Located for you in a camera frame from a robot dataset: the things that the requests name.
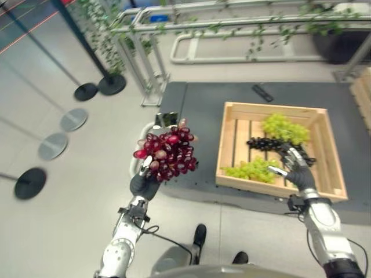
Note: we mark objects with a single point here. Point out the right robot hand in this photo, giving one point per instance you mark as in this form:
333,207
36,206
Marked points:
301,172

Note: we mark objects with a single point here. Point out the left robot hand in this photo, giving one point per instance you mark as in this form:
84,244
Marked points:
144,185

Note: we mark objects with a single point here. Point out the red grape bunch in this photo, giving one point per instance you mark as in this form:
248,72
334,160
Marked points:
169,150

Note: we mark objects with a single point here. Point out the black grape bunch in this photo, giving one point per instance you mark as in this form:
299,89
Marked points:
266,143

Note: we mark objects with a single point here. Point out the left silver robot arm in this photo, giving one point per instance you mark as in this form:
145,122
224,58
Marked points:
123,240

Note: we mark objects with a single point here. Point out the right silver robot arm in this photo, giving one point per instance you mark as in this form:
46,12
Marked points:
326,231

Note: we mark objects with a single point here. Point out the wooden slat crate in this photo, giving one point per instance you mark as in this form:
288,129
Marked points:
278,150

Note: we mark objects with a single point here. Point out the large green grape bunch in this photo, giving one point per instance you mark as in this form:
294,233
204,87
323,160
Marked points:
285,127

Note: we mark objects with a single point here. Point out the small green grape bunch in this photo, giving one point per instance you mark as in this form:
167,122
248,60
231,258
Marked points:
252,171

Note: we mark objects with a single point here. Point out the shiny metal plate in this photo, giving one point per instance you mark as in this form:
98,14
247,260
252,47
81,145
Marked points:
166,119

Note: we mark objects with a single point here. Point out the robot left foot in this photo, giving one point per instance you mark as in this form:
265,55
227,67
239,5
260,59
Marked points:
199,234

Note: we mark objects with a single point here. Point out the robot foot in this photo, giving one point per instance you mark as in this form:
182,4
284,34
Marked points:
199,234
240,257

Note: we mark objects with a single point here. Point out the dark grey platform cart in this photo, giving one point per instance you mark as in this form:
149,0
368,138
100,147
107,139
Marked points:
203,121

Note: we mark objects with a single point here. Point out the black flat remote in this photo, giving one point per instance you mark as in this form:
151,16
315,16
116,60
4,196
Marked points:
262,92

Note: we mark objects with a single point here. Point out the grey stanchion base disc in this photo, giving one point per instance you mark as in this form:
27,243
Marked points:
73,120
53,146

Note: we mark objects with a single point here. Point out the light wooden crate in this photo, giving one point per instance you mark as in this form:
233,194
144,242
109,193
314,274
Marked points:
362,92

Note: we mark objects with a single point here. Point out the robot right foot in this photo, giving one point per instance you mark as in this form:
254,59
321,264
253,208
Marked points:
240,257

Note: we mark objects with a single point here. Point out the black stanchion base disc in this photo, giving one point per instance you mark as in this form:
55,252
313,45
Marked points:
30,183

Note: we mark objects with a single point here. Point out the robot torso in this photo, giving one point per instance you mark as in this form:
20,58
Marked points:
220,270

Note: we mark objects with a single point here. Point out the black plant pot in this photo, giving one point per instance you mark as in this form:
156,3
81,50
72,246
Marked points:
337,43

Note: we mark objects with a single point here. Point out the green ivy vine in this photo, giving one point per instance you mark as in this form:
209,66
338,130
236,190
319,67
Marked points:
110,32

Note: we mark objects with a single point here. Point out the white tubular floor frame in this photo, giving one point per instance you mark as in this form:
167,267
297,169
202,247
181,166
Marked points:
246,47

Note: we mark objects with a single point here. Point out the white metal rack frame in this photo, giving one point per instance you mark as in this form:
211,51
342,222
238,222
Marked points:
150,43

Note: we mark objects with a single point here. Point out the black stanchion post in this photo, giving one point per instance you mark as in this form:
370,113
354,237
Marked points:
87,37
43,46

